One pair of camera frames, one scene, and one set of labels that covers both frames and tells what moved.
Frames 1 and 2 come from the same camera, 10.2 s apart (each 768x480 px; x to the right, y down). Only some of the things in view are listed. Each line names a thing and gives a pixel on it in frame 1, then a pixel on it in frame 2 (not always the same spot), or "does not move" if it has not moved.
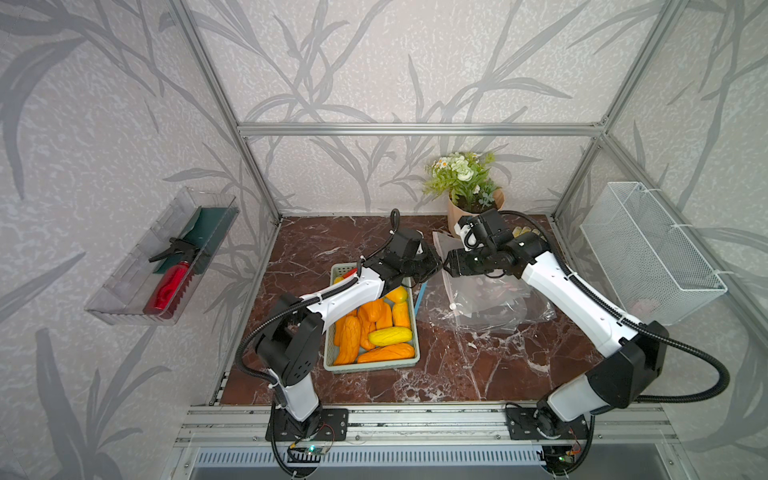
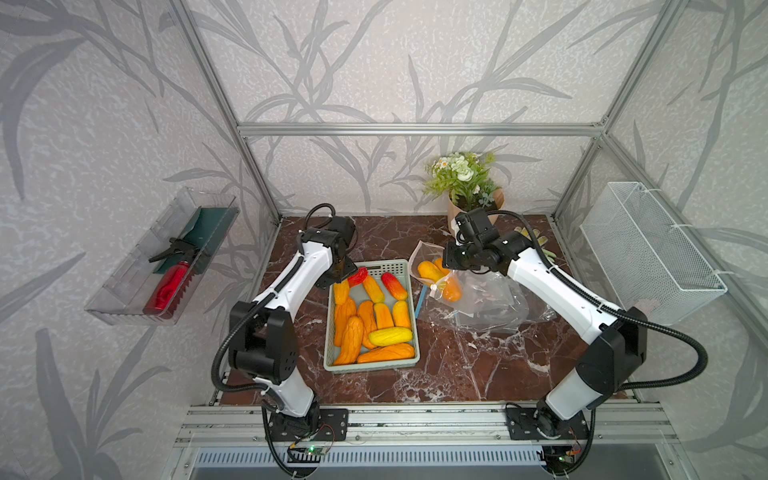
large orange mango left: x=350 y=342 does not move
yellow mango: x=390 y=335 does not move
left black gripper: x=433 y=264 -> x=325 y=282
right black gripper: x=454 y=260 does not move
